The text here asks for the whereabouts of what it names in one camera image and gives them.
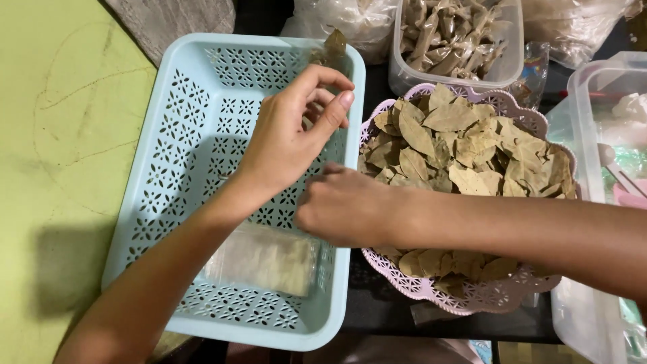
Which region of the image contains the grey woven cloth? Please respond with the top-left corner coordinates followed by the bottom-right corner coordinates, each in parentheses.
top-left (103, 0), bottom-right (236, 67)

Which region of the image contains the clear packet with dried leaf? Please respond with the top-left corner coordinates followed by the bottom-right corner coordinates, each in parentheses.
top-left (306, 28), bottom-right (352, 77)

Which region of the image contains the heap of dried bay leaves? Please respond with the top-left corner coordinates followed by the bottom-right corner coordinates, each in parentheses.
top-left (360, 83), bottom-right (577, 296)

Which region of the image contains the small flat clear plastic piece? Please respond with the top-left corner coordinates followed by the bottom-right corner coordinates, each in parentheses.
top-left (409, 301), bottom-right (468, 327)

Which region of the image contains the white handled tool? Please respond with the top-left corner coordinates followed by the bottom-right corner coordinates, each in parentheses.
top-left (597, 143), bottom-right (647, 199)

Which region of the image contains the pink lace-edged plastic basket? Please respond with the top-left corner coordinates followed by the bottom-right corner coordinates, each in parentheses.
top-left (358, 82), bottom-right (579, 316)

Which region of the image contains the large translucent filled plastic bag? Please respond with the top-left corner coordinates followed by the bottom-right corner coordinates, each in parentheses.
top-left (521, 0), bottom-right (639, 70)

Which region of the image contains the light blue perforated plastic basket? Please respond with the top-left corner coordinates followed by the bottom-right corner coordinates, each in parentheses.
top-left (101, 33), bottom-right (366, 352)

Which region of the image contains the small clear colourful printed packet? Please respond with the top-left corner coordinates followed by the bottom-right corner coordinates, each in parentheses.
top-left (510, 41), bottom-right (551, 111)

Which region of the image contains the clear tub of leaf packets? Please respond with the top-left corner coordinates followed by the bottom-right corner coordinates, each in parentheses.
top-left (388, 0), bottom-right (525, 97)

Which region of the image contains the pink plastic object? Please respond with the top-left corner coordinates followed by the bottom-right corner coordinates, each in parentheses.
top-left (613, 178), bottom-right (647, 210)

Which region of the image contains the person's left hand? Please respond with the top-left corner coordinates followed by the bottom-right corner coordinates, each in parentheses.
top-left (237, 64), bottom-right (356, 199)

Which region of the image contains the person's right hand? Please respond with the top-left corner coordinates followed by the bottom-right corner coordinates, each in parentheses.
top-left (295, 162), bottom-right (405, 248)

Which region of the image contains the stack of clear plastic bags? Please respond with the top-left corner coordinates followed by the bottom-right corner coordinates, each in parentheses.
top-left (202, 222), bottom-right (321, 298)

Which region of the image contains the white filled plastic bag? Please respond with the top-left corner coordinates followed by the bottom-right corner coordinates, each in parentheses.
top-left (279, 0), bottom-right (400, 65)

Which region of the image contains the large clear plastic storage box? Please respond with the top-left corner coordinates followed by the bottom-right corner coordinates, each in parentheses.
top-left (545, 51), bottom-right (647, 364)

